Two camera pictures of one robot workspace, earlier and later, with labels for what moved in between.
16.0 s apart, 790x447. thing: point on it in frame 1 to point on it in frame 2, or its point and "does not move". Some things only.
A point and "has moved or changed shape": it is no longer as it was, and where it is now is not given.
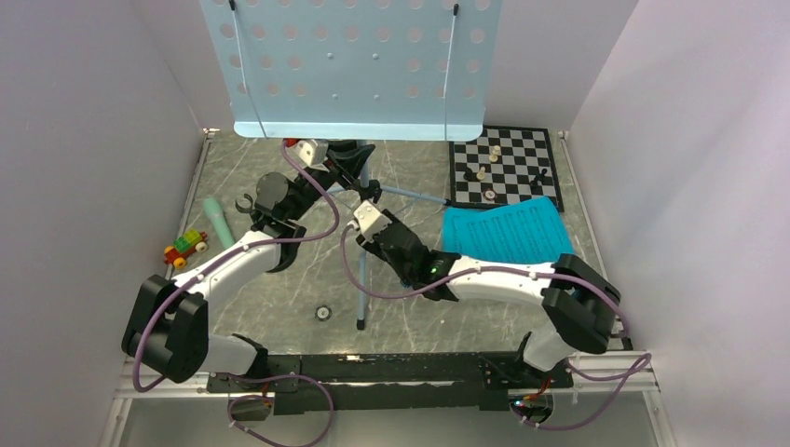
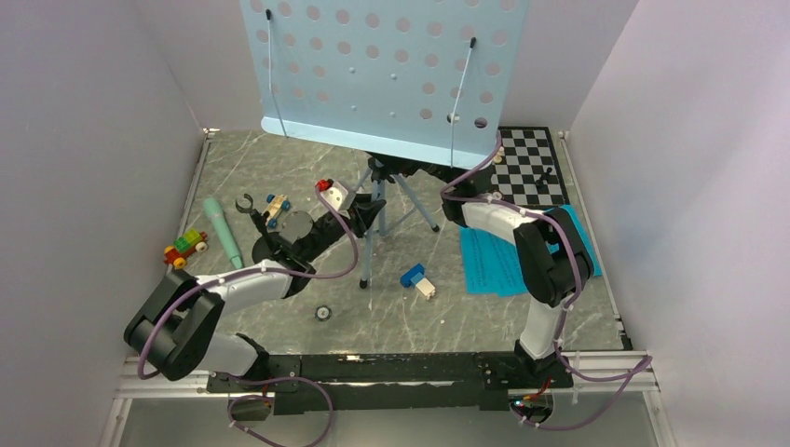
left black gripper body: x=327 y=180 to x=331 y=229
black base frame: x=317 y=381 does not move
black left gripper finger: x=352 y=160 to x=362 y=211
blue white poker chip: x=322 y=313 does not move
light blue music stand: x=357 y=70 has moved or changed shape
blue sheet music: x=528 y=231 to x=553 y=248
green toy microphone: x=224 y=233 does not move
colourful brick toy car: x=192 y=240 does not move
